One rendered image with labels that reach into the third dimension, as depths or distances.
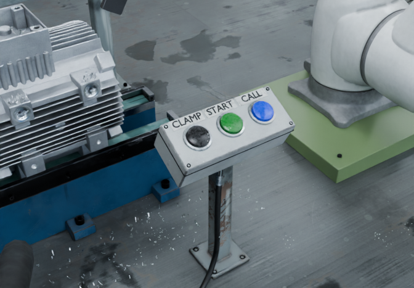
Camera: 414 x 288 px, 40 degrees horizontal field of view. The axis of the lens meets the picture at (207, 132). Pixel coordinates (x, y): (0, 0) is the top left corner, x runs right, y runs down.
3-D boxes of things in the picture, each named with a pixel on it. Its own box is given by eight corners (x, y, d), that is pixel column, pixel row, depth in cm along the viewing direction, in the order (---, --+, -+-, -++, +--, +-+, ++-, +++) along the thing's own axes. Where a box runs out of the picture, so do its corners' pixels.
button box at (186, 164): (178, 190, 71) (186, 171, 67) (152, 144, 74) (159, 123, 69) (284, 144, 79) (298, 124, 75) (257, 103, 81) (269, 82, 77)
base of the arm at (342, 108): (337, 60, 134) (340, 38, 130) (408, 102, 118) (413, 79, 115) (273, 81, 127) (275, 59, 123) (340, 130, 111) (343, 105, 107)
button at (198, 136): (191, 155, 70) (194, 148, 68) (179, 136, 71) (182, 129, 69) (211, 147, 71) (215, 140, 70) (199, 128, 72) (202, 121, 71)
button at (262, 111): (256, 129, 74) (260, 122, 73) (244, 111, 75) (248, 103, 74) (274, 122, 75) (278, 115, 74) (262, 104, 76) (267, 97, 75)
